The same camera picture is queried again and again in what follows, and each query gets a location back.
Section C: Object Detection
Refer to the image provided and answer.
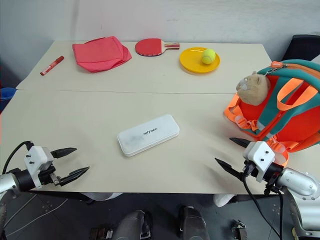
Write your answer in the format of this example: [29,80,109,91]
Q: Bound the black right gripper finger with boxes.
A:
[214,157,245,181]
[229,137,252,149]

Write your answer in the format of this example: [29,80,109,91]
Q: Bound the dark rounded shape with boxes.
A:
[177,205,210,240]
[113,209,153,240]

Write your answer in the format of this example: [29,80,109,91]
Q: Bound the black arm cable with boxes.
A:
[241,161,286,240]
[1,141,34,176]

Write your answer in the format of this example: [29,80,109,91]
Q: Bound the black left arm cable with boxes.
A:
[1,141,34,176]

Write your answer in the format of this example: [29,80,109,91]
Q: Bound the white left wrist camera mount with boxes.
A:
[24,145,55,188]

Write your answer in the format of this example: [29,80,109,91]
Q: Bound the yellow-green tennis ball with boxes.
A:
[201,48,217,65]

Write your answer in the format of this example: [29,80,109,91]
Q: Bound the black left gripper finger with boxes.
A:
[50,147,78,159]
[59,166,91,187]

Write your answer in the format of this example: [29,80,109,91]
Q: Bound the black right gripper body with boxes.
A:
[242,161,260,179]

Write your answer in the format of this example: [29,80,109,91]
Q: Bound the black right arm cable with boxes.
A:
[241,161,286,240]

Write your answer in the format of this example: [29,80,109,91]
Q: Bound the black chair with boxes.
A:
[281,34,320,62]

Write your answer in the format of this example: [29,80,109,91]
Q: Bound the orange and teal backpack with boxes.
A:
[223,59,320,167]

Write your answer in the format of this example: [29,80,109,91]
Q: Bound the yellow plate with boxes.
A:
[179,46,221,75]

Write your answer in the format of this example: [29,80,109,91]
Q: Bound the red marker pen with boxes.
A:
[39,55,65,77]

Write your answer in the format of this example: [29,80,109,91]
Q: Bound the pink folded cloth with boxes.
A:
[71,35,133,74]

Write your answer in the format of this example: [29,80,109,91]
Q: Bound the blue bin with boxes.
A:
[0,87,17,113]

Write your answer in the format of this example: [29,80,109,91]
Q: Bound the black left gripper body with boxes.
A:
[38,164,63,187]

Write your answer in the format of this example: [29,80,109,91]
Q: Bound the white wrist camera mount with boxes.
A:
[242,141,276,183]
[24,145,55,188]

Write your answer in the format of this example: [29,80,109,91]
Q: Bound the red table tennis paddle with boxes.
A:
[134,38,181,57]

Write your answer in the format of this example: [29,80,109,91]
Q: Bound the white rectangular case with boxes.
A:
[116,114,180,158]

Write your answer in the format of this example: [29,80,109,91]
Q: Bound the beige plush animal toy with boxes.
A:
[236,70,272,105]

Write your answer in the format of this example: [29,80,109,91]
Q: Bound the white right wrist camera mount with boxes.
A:
[242,141,276,183]

